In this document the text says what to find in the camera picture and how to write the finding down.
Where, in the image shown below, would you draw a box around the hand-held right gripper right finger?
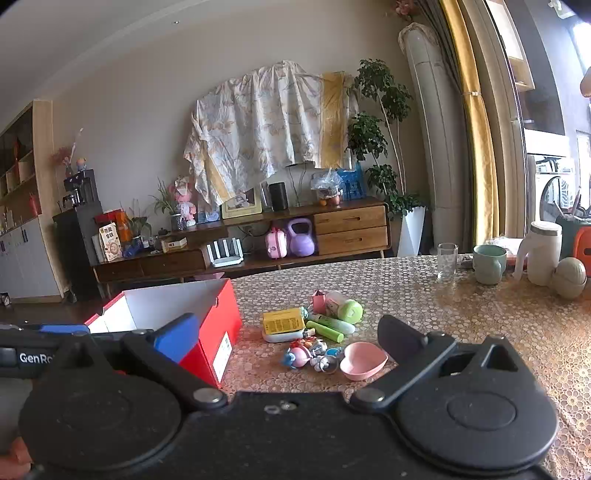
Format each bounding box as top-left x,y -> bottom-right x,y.
350,315 -> 520,411

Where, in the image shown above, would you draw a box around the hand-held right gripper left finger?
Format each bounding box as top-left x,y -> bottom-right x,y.
46,313 -> 229,411

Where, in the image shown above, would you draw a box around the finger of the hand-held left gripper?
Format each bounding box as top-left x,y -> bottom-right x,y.
21,324 -> 91,337

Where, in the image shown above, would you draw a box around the red cardboard box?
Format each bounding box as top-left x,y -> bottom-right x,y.
84,278 -> 243,388

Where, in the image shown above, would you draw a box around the pink heart bowl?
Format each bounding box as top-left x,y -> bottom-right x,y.
340,342 -> 389,381

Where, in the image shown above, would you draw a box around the clear jar with green lid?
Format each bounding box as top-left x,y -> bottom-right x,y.
325,291 -> 364,324

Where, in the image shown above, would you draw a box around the red and white toy figure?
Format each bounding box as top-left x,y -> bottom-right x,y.
295,338 -> 328,356

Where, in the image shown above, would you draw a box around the pink and blue toy figure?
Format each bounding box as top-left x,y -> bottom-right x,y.
283,346 -> 311,369

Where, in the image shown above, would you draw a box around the yellow carton box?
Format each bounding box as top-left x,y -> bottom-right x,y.
262,308 -> 306,337

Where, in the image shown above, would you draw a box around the pale green tube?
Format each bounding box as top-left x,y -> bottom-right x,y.
305,313 -> 356,334

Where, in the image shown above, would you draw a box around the black cabinet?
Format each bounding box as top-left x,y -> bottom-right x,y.
52,208 -> 105,302

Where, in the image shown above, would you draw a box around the clear drinking glass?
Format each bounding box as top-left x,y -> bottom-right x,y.
437,243 -> 459,280

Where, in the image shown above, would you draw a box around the white router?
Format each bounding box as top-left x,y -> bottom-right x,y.
206,237 -> 245,268

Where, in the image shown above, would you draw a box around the printed snack box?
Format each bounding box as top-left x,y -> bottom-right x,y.
98,223 -> 123,263

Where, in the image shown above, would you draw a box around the white flat bottle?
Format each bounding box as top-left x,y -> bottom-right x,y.
264,329 -> 308,343

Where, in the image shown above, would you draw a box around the white planter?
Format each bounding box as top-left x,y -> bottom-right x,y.
398,206 -> 427,257

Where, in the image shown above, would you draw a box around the wooden media console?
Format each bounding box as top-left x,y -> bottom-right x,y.
92,198 -> 392,283

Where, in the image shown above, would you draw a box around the small potted plant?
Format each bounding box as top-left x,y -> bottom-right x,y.
150,178 -> 188,232
121,198 -> 153,239

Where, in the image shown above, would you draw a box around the green mug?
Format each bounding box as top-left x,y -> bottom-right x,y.
473,244 -> 508,285

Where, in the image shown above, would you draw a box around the orange box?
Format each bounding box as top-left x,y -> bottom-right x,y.
104,209 -> 133,241

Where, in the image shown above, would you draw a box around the purple kettlebell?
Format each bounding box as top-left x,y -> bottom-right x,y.
287,218 -> 317,257

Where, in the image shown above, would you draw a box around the pink toy suitcase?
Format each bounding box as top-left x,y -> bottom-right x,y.
265,226 -> 290,259

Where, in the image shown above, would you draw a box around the pink doll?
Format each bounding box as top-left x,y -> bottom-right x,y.
168,176 -> 199,227

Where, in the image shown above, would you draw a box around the black coffee machine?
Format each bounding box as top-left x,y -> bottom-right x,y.
62,169 -> 100,209

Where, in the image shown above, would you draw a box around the clear plastic bag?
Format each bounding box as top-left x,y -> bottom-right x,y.
310,168 -> 345,206

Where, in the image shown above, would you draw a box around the white jug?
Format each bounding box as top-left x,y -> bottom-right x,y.
513,222 -> 563,287

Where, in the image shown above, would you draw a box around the black speaker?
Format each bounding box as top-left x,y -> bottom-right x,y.
269,182 -> 289,212

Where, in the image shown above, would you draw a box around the beige egg-shaped container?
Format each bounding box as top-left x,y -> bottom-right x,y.
553,257 -> 588,300

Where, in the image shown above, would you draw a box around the white standing air conditioner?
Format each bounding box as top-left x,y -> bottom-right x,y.
398,22 -> 484,256

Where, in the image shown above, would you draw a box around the tall green potted tree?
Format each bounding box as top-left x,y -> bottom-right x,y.
346,58 -> 430,217

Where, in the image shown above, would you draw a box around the orange stool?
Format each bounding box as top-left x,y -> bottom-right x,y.
573,227 -> 591,278

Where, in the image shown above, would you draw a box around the yellow curtain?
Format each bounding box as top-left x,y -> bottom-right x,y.
438,0 -> 500,250

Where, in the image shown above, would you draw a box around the floral cloth cover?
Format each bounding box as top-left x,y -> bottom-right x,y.
184,60 -> 359,206

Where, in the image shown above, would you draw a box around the white washing machine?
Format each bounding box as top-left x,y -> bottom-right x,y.
525,128 -> 591,232

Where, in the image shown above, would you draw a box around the wooden wall cabinet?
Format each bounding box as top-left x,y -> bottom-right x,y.
0,99 -> 64,302

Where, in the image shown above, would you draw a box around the picture frame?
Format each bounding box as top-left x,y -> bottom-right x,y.
222,187 -> 263,219

